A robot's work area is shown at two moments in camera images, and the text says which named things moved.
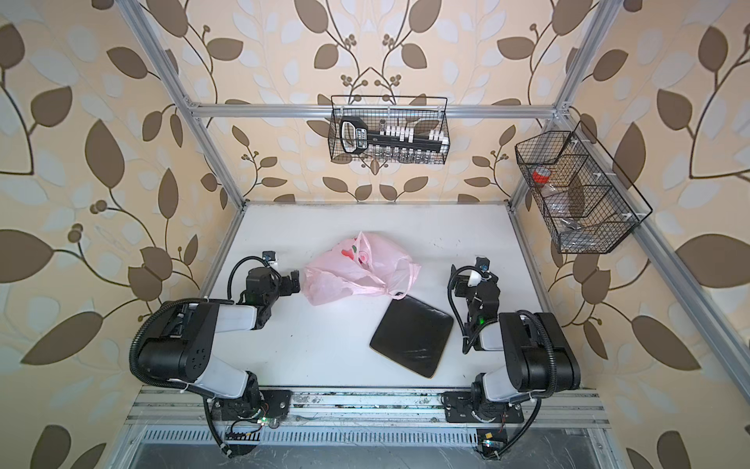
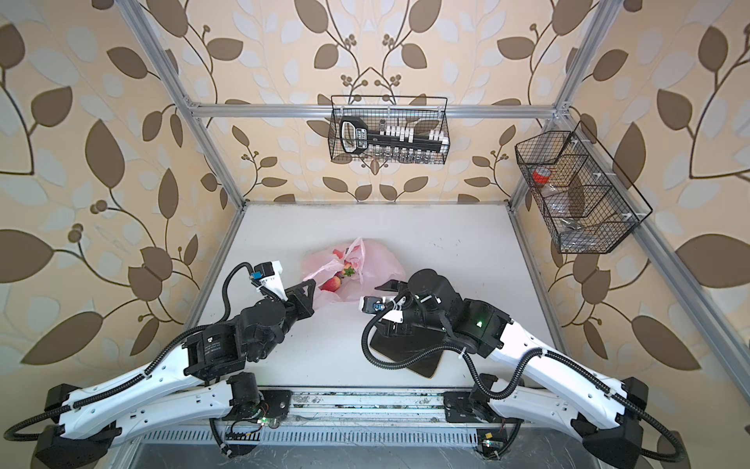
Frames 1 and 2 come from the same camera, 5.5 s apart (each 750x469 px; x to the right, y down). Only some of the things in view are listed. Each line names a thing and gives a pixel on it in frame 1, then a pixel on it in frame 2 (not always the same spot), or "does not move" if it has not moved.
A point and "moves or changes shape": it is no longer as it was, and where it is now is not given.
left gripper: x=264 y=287 -> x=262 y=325
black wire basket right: x=586 y=202 does not move
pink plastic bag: x=366 y=263 moves or changes shape
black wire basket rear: x=390 y=129 does not move
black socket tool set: x=355 y=138 does not move
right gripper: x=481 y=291 -> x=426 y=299
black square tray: x=414 y=334 does not move
